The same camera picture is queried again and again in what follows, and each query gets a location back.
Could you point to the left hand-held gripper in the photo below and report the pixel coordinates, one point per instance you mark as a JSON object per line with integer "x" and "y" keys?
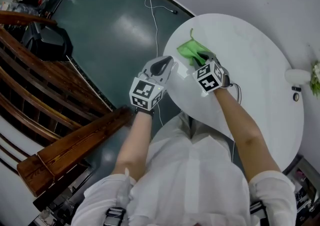
{"x": 143, "y": 92}

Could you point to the white curved table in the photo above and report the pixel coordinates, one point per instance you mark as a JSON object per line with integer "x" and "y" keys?
{"x": 250, "y": 57}

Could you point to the small round compact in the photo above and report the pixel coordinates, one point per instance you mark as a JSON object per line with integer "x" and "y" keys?
{"x": 296, "y": 97}

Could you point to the black case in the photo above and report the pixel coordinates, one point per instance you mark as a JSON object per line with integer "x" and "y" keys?
{"x": 50, "y": 42}

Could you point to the person's white shirt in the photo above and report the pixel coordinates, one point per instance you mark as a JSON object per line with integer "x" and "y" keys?
{"x": 187, "y": 182}

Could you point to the black lipstick tube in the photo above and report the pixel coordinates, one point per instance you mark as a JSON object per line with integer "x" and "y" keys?
{"x": 296, "y": 88}

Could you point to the person's left forearm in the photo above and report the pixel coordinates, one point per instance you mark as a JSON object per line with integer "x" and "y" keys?
{"x": 135, "y": 144}

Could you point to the white textured vase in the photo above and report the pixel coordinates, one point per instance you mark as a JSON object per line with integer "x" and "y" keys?
{"x": 297, "y": 77}

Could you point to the grey shelf cabinet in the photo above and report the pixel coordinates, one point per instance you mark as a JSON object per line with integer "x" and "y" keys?
{"x": 305, "y": 185}

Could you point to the green cloth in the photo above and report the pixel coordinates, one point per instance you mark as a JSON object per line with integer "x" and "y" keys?
{"x": 188, "y": 48}

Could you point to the wooden staircase railing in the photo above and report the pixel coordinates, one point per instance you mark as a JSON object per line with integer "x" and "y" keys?
{"x": 50, "y": 89}

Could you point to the person's right forearm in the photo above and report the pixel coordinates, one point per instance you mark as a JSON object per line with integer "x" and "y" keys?
{"x": 245, "y": 134}

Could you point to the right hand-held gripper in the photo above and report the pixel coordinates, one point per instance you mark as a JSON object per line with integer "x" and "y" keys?
{"x": 208, "y": 79}

